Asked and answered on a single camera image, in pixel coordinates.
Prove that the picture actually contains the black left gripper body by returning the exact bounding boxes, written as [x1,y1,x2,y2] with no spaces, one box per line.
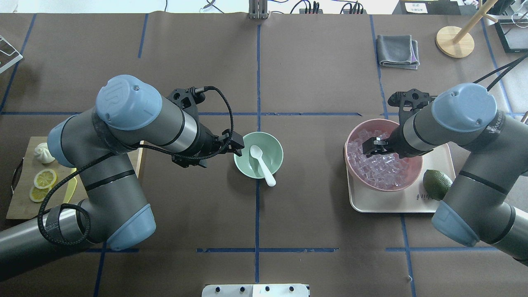
[198,128,232,162]

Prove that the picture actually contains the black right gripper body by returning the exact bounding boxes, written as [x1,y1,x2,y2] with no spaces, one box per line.
[386,128,409,158]

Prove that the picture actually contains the white ceramic spoon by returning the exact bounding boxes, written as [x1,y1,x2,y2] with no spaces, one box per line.
[250,145,276,187]

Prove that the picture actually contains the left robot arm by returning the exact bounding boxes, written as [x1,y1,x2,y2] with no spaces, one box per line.
[0,75,245,281]

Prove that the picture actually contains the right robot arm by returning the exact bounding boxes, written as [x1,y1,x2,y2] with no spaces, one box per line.
[362,83,528,265]

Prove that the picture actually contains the clear ice cubes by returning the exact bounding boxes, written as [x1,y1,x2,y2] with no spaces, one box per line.
[346,129,409,190]

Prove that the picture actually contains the pink bowl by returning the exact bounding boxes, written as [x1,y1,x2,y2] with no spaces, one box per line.
[344,119,423,192]

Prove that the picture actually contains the green bowl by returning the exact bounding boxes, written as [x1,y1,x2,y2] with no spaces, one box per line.
[233,132,283,179]

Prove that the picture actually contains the white square tray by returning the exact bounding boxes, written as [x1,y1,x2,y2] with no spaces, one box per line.
[347,144,456,213]

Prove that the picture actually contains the green lime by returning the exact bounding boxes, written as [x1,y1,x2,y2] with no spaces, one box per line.
[422,169,453,201]

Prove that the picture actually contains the grey folded cloth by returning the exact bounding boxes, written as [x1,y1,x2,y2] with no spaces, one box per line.
[376,35,420,70]

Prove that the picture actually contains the yellow plastic knife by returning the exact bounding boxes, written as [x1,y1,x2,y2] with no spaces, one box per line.
[62,176,78,204]

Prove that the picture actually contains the white control box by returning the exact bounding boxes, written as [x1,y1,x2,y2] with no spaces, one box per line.
[201,283,311,297]

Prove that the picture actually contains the black framed tablet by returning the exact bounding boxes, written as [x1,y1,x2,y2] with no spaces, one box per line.
[494,19,528,53]

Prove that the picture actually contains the white steamed bun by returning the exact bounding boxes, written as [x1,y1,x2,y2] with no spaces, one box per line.
[34,142,55,164]

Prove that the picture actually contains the wooden cutting board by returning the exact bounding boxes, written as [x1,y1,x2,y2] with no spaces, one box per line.
[6,137,143,219]

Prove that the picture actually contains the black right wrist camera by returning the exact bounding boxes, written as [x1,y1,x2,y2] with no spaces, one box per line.
[388,89,437,126]

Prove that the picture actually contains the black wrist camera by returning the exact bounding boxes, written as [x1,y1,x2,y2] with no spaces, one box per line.
[167,87,206,117]
[388,89,437,126]

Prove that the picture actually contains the aluminium frame post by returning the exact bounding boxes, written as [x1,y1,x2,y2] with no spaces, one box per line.
[248,0,269,19]

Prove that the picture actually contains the wire cup rack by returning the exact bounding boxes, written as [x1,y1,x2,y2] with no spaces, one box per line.
[0,36,23,73]

